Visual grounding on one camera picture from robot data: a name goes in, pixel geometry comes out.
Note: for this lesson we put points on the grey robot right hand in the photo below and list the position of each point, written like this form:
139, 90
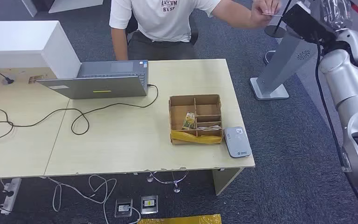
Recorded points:
336, 14

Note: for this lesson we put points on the person's left hand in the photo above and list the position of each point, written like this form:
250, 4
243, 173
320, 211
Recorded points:
264, 9

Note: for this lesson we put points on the ID card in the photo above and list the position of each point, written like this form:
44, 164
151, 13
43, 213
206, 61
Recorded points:
273, 14

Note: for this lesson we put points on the person's left forearm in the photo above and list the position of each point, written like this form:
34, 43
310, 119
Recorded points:
231, 14

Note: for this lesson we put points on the person's right forearm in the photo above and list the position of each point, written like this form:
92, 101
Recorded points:
120, 44

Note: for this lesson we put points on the person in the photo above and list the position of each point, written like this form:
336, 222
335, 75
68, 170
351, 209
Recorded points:
163, 21

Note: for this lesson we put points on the green yellow card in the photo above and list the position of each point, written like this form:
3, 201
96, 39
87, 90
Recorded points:
189, 120

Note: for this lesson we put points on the grey card reader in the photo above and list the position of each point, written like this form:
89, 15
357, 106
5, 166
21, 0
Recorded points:
237, 142

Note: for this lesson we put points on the grey kiosk stand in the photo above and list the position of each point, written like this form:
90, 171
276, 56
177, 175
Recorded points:
284, 65

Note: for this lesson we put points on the cardboard divided organizer box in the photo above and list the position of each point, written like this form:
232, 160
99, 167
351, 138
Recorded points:
185, 109

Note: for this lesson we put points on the stack of pale cards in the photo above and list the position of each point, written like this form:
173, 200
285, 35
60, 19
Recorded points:
210, 127

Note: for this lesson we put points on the desk leg panel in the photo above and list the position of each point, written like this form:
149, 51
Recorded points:
225, 181

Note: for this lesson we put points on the grey laptop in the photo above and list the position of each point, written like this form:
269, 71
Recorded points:
105, 86

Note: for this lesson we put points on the white furniture base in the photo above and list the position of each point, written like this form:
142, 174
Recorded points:
74, 4

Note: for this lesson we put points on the yellow plastic bag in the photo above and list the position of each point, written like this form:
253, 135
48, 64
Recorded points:
182, 220

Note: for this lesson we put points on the floor socket yellow label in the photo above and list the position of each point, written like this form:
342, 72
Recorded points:
149, 204

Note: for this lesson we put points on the floor socket with plug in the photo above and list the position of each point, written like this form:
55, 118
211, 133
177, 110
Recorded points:
123, 207

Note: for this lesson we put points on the white desk partition box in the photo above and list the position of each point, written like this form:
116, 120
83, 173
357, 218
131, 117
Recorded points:
21, 43

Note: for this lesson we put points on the white power strip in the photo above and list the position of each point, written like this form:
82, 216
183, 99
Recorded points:
9, 196

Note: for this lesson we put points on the black stanchion post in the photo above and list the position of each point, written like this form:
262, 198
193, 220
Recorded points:
276, 31

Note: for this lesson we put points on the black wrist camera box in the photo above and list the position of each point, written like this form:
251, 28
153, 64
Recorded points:
307, 23

